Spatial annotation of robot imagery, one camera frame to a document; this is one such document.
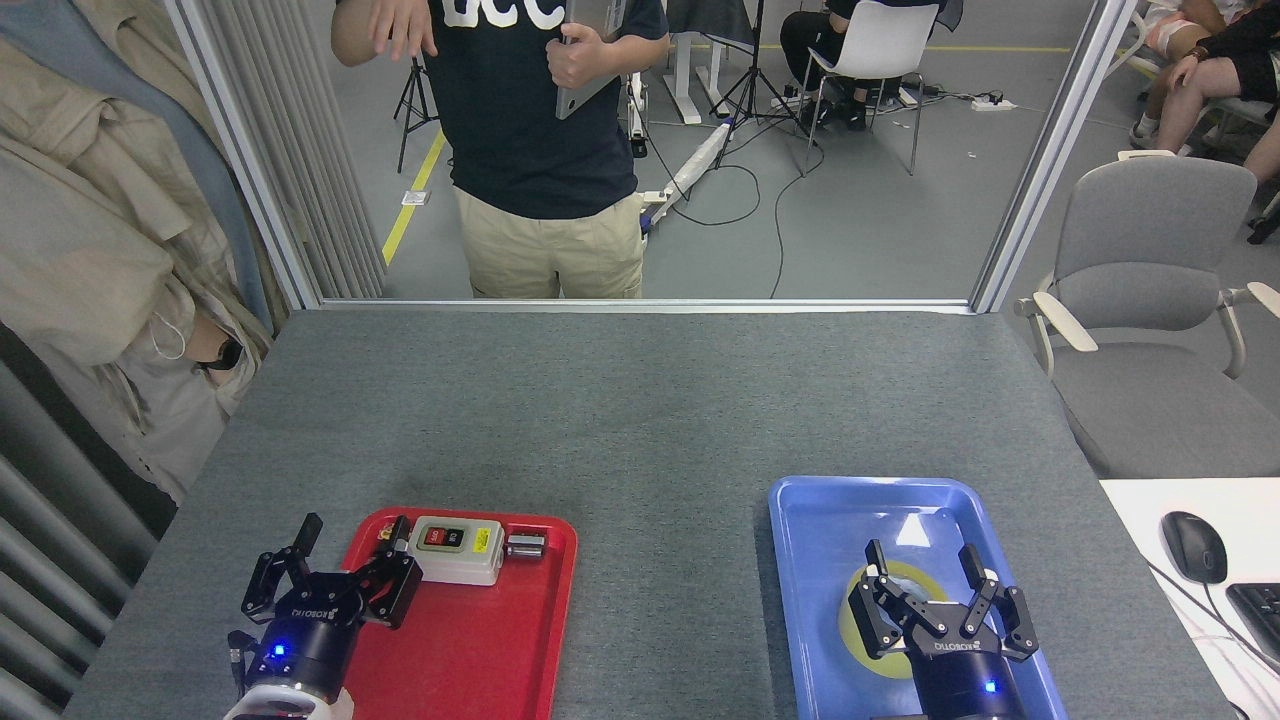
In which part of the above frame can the silver frame post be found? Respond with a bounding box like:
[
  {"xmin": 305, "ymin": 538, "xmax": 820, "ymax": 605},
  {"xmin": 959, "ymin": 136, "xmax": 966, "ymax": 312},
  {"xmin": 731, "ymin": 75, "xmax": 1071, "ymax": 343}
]
[
  {"xmin": 970, "ymin": 0, "xmax": 1141, "ymax": 314},
  {"xmin": 165, "ymin": 0, "xmax": 323, "ymax": 311}
]

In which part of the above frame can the black keyboard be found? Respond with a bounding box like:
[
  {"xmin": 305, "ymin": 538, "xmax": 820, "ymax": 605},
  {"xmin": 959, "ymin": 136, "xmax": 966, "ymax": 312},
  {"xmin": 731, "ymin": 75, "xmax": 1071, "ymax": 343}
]
[{"xmin": 1226, "ymin": 582, "xmax": 1280, "ymax": 673}]

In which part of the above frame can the standing person's left hand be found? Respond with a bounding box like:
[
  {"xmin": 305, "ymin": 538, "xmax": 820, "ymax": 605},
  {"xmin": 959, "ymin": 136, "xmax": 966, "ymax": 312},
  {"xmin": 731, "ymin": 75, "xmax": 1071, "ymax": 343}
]
[{"xmin": 545, "ymin": 22, "xmax": 607, "ymax": 92}]

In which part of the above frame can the silver frame rail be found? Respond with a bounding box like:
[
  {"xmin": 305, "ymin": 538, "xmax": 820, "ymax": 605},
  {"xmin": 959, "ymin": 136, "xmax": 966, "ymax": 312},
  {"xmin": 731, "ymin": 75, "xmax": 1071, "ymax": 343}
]
[{"xmin": 318, "ymin": 297, "xmax": 977, "ymax": 317}]

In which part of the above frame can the white plastic chair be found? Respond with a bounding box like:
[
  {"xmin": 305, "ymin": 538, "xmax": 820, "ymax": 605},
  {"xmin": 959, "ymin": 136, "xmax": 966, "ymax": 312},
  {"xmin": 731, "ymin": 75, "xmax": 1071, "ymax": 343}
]
[{"xmin": 800, "ymin": 0, "xmax": 943, "ymax": 178}]

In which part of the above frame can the standing person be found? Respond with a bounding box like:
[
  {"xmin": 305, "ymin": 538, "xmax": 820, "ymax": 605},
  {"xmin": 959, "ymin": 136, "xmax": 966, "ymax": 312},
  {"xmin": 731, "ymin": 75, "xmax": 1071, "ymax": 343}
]
[
  {"xmin": 0, "ymin": 0, "xmax": 276, "ymax": 506},
  {"xmin": 332, "ymin": 0, "xmax": 669, "ymax": 299}
]

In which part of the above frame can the beige switch box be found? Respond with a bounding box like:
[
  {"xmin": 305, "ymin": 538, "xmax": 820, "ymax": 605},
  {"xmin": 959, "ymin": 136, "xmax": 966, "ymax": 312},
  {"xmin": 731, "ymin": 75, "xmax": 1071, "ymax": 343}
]
[{"xmin": 408, "ymin": 516, "xmax": 506, "ymax": 586}]

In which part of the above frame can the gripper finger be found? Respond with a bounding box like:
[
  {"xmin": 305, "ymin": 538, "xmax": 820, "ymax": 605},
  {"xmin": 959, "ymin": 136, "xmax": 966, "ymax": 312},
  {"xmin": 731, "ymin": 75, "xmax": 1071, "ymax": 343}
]
[
  {"xmin": 848, "ymin": 540, "xmax": 928, "ymax": 660},
  {"xmin": 350, "ymin": 516, "xmax": 425, "ymax": 631},
  {"xmin": 956, "ymin": 543, "xmax": 1041, "ymax": 664},
  {"xmin": 241, "ymin": 513, "xmax": 323, "ymax": 617}
]

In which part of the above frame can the grey laptop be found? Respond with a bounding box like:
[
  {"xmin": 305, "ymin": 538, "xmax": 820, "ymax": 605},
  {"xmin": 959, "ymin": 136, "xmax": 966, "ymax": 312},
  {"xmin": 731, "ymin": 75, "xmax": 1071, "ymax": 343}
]
[{"xmin": 556, "ymin": 0, "xmax": 629, "ymax": 121}]

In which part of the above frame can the black mouse cable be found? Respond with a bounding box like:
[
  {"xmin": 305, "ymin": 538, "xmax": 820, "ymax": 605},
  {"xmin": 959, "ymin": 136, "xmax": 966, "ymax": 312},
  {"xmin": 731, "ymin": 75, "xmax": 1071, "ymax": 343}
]
[{"xmin": 1145, "ymin": 558, "xmax": 1280, "ymax": 691}]

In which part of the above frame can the black floor cable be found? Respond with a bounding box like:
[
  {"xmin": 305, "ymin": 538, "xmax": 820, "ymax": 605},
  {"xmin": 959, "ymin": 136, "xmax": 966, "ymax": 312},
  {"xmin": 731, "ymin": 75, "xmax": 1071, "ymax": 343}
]
[{"xmin": 640, "ymin": 110, "xmax": 831, "ymax": 299}]

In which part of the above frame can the black computer mouse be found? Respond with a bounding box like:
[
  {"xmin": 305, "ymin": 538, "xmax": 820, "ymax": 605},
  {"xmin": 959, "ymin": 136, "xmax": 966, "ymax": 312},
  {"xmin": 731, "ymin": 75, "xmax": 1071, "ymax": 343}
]
[{"xmin": 1160, "ymin": 511, "xmax": 1229, "ymax": 586}]

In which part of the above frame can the white table leg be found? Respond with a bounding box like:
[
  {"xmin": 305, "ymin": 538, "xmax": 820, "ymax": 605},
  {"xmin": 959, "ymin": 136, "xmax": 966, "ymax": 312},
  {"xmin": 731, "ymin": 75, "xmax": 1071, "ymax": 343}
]
[{"xmin": 665, "ymin": 30, "xmax": 729, "ymax": 126}]

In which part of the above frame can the red plastic tray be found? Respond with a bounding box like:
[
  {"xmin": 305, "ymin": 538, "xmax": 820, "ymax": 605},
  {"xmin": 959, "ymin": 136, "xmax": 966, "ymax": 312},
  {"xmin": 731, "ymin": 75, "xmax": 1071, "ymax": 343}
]
[{"xmin": 338, "ymin": 507, "xmax": 579, "ymax": 720}]

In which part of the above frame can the standing person's right hand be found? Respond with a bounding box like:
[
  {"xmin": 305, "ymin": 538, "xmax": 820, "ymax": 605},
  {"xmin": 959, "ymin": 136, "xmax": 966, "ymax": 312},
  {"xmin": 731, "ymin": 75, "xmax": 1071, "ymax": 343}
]
[{"xmin": 367, "ymin": 0, "xmax": 438, "ymax": 61}]

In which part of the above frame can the blue plastic tray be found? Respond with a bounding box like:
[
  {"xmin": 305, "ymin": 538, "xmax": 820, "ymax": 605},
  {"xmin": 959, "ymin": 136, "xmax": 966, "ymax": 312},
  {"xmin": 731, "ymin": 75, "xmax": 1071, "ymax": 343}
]
[{"xmin": 768, "ymin": 477, "xmax": 1069, "ymax": 720}]

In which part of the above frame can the white desk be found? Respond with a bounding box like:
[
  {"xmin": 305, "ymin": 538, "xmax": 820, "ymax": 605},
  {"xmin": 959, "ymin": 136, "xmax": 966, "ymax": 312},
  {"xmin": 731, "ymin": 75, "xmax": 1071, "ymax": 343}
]
[{"xmin": 1100, "ymin": 478, "xmax": 1280, "ymax": 720}]

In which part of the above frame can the grey office chair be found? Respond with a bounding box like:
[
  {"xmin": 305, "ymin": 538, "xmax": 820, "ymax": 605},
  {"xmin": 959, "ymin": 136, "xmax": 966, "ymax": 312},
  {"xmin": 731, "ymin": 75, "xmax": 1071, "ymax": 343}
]
[{"xmin": 1015, "ymin": 155, "xmax": 1280, "ymax": 481}]

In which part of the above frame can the seated person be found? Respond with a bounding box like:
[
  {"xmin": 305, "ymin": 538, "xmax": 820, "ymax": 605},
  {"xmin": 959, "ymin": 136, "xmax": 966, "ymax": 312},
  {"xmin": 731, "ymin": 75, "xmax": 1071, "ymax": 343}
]
[
  {"xmin": 1130, "ymin": 0, "xmax": 1251, "ymax": 149},
  {"xmin": 782, "ymin": 0, "xmax": 966, "ymax": 131},
  {"xmin": 1150, "ymin": 0, "xmax": 1280, "ymax": 186}
]

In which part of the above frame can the yellow tape roll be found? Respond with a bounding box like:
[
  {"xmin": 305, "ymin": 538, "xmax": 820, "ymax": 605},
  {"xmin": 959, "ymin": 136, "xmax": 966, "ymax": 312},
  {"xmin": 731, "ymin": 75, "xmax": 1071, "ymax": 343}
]
[{"xmin": 838, "ymin": 560, "xmax": 1001, "ymax": 682}]

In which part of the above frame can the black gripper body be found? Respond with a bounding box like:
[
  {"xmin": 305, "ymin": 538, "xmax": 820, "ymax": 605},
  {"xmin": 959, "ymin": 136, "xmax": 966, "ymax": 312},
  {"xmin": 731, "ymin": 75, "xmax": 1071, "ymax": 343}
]
[
  {"xmin": 243, "ymin": 573, "xmax": 378, "ymax": 696},
  {"xmin": 903, "ymin": 623, "xmax": 1019, "ymax": 720}
]

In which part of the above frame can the grey folding partition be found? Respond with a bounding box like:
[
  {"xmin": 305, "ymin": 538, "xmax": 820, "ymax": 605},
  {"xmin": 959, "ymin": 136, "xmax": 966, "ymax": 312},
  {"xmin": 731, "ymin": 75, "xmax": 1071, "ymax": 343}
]
[{"xmin": 205, "ymin": 0, "xmax": 389, "ymax": 301}]

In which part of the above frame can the black tripod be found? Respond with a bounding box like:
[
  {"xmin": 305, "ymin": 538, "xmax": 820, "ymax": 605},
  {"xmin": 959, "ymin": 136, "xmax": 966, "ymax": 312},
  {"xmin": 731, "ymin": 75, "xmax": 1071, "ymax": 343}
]
[
  {"xmin": 712, "ymin": 0, "xmax": 816, "ymax": 171},
  {"xmin": 393, "ymin": 55, "xmax": 441, "ymax": 173}
]

